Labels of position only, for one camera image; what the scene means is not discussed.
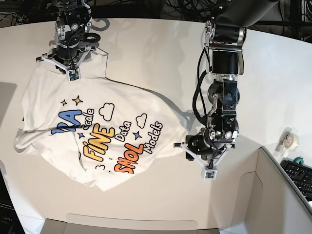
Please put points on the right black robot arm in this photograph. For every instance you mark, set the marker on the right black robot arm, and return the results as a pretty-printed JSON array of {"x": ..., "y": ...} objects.
[{"x": 72, "y": 37}]

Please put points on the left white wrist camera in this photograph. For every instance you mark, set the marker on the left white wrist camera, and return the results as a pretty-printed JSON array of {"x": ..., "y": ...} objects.
[{"x": 207, "y": 173}]

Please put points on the green tape roll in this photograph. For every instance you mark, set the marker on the green tape roll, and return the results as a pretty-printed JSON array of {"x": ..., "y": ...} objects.
[{"x": 299, "y": 160}]

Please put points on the beige cardboard side panel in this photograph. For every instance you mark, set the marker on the beige cardboard side panel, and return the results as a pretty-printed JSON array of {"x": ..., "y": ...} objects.
[{"x": 267, "y": 202}]

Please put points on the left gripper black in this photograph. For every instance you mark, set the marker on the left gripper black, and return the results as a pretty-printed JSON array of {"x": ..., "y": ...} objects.
[{"x": 202, "y": 150}]

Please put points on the white t-shirt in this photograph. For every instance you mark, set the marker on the white t-shirt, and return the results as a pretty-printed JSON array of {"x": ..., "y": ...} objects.
[{"x": 96, "y": 131}]

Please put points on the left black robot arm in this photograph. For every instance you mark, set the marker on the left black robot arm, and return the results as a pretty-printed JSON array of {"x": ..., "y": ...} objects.
[{"x": 216, "y": 95}]

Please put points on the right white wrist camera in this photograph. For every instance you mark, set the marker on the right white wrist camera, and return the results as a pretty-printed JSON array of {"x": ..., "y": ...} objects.
[{"x": 73, "y": 74}]

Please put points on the black computer keyboard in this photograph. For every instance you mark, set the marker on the black computer keyboard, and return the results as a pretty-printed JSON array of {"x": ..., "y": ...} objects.
[{"x": 301, "y": 177}]

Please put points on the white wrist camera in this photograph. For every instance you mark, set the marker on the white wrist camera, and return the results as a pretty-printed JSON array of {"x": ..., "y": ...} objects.
[
  {"x": 73, "y": 74},
  {"x": 207, "y": 173}
]

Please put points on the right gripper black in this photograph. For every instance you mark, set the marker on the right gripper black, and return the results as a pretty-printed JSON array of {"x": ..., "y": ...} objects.
[{"x": 66, "y": 64}]

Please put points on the white tape dispenser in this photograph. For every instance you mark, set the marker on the white tape dispenser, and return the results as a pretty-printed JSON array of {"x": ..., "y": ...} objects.
[{"x": 288, "y": 141}]

